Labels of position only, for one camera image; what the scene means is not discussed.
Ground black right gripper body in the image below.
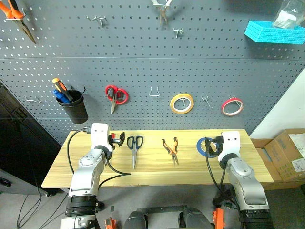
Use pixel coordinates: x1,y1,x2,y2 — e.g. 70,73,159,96
209,142,224,158

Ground blue tape roll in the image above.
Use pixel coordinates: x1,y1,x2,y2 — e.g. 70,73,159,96
196,137,221,158

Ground red tape roll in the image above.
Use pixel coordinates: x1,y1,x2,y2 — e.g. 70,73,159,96
221,97,244,117

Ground orange black needle-nose pliers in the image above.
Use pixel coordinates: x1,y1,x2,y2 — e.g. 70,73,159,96
161,136,180,167

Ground black plastic cup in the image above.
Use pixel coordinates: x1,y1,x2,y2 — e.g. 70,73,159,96
56,90,89,125

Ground yellow tape roll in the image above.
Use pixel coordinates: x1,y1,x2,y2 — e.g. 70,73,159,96
170,93,195,115

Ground cardboard box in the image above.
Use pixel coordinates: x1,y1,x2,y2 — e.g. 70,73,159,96
250,128,305,190

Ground orange clamp part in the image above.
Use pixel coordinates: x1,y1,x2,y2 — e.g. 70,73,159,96
213,208,226,229
104,217,118,229

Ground grey metal pegboard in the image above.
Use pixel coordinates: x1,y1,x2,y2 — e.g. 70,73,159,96
0,0,305,146

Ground dark rounded shapes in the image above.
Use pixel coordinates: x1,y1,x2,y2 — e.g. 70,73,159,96
122,205,215,229

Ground black cabinet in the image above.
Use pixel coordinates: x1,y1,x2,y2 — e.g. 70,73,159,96
0,80,63,194

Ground blue plastic basket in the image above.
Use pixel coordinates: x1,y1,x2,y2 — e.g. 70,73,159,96
244,20,305,45

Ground clear plastic bag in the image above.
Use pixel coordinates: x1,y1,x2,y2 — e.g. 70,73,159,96
272,0,305,30

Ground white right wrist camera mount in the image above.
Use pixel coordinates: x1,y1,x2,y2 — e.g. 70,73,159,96
217,130,241,162

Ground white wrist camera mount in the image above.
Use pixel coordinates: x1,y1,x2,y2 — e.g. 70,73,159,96
90,123,114,150
217,130,241,162

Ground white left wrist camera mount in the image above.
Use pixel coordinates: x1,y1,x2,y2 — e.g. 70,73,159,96
90,123,114,150

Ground black handled scissors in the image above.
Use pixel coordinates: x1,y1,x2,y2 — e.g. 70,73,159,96
126,135,144,170

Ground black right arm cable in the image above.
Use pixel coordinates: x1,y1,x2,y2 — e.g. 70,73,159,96
204,143,230,193

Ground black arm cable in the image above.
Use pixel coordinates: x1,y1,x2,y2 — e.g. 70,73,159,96
204,143,230,193
67,128,132,188

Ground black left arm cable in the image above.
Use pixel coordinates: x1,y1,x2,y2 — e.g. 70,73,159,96
67,128,132,188

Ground red handled scissors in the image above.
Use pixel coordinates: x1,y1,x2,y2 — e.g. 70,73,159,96
104,84,130,115

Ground silver wire loop hook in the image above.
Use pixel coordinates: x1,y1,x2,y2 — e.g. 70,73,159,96
148,86,161,97

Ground blue handle screwdriver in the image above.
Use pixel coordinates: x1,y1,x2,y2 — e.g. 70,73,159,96
52,89,71,104

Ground orange black handle screwdriver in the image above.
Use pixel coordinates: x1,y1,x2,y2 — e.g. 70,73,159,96
52,78,74,102

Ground black floor cable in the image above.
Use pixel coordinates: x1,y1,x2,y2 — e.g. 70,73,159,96
16,185,70,229

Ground white handled pliers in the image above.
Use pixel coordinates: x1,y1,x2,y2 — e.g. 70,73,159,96
151,0,173,26

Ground orange handled long-nose pliers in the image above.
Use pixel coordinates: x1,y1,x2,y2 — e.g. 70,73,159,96
0,0,38,45

